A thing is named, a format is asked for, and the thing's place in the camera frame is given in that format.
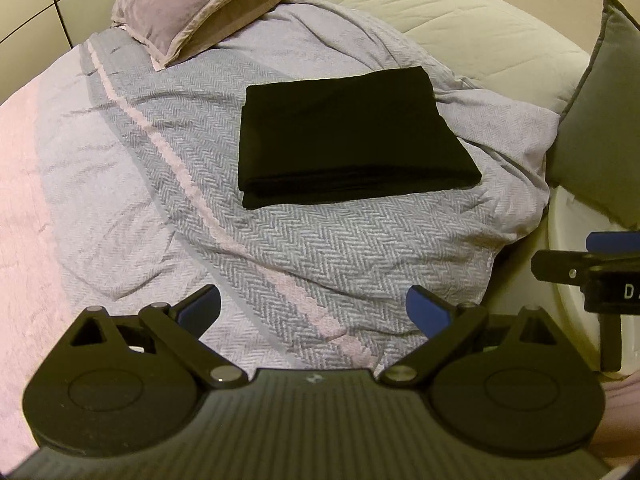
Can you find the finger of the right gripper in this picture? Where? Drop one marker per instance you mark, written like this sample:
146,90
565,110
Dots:
556,266
619,242

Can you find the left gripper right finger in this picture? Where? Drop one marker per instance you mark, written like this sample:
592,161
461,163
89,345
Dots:
453,332

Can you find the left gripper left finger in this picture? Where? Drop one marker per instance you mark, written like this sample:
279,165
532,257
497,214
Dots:
179,328

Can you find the black garment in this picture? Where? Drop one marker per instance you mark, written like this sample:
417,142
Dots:
335,139

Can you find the grey cushion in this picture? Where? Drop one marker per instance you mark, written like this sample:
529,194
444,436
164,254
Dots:
595,155

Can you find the grey pink herringbone duvet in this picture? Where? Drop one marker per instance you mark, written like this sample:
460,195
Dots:
119,187

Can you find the mauve pillow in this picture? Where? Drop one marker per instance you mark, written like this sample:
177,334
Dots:
172,31

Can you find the white wardrobe doors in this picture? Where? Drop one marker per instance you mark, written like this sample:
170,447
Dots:
35,33

